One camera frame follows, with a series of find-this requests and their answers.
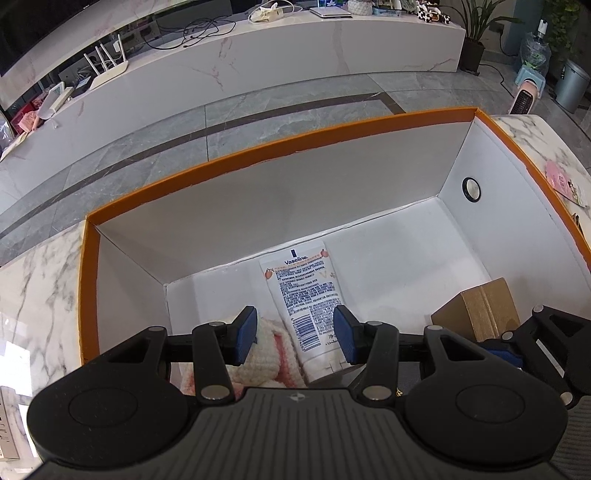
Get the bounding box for leafy green houseplant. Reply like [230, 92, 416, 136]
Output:
[545, 0, 586, 61]

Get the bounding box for silver laptop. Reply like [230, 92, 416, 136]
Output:
[309, 4, 354, 19]

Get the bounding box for black and white checkered toy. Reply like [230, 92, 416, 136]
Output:
[414, 2, 451, 24]

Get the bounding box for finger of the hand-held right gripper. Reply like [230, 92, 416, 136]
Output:
[479, 304, 591, 409]

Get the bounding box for blue water jug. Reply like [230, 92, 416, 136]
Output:
[519, 19, 553, 77]

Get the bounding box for white router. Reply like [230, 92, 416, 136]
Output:
[83, 34, 130, 90]

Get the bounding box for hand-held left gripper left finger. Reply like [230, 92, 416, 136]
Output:
[92, 305, 258, 403]

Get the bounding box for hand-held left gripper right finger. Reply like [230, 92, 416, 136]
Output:
[332, 305, 504, 402]

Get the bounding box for potted green plant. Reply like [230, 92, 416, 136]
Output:
[455, 0, 523, 73]

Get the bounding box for black television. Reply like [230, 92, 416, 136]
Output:
[0, 0, 158, 77]

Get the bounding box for pink and white heater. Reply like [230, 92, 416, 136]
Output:
[508, 78, 542, 116]

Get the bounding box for flat white box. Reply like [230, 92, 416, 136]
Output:
[0, 385, 22, 462]

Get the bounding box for pink printed card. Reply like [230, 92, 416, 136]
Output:
[544, 159, 591, 206]

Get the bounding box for white power strip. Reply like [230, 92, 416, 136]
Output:
[248, 2, 297, 24]

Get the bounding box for blue plastic stool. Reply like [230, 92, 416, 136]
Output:
[514, 65, 546, 89]

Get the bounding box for black cables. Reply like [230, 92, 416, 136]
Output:
[143, 13, 242, 49]

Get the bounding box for white lotion tube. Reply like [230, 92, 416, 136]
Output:
[259, 240, 357, 386]

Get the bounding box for white marble TV cabinet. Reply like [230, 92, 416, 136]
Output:
[0, 7, 466, 163]

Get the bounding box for grey trash can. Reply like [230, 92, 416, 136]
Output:
[554, 59, 591, 114]

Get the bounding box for orange cardboard box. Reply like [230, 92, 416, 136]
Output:
[78, 107, 591, 398]

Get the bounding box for pink and white knitted plush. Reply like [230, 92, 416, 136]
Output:
[178, 318, 308, 400]

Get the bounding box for small brown cardboard box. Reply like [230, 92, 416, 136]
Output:
[431, 277, 522, 344]

